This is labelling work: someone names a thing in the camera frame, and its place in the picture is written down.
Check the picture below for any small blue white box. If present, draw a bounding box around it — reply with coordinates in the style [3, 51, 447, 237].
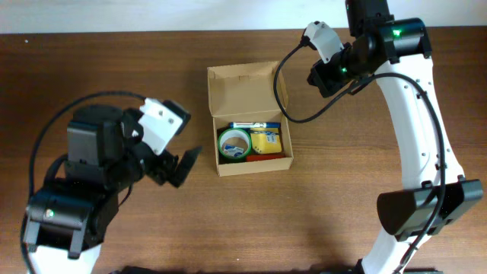
[223, 145, 245, 158]

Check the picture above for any green tape roll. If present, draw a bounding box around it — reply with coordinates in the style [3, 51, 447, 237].
[218, 129, 252, 162]

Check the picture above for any blue white marker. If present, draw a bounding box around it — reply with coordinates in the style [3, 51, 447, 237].
[229, 122, 281, 129]

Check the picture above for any red utility knife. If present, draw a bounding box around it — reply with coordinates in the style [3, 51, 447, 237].
[246, 154, 285, 162]

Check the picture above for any blue ballpoint pen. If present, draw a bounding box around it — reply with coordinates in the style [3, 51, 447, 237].
[250, 129, 279, 135]

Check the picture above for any yellow sticky note pad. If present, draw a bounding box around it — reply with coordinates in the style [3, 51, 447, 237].
[250, 128, 282, 155]

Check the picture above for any brown cardboard box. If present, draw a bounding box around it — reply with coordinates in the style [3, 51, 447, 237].
[207, 61, 294, 177]

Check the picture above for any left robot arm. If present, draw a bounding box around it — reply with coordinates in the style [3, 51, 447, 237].
[21, 98, 202, 273]

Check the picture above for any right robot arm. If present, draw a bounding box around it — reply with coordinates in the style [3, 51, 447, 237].
[302, 1, 483, 273]

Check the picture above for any right black cable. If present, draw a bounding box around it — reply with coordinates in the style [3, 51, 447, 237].
[272, 36, 447, 274]

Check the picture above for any black cable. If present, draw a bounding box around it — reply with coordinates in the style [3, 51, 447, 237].
[272, 36, 447, 274]
[21, 90, 148, 274]

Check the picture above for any left black cable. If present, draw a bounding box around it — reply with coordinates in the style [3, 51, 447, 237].
[21, 90, 148, 274]

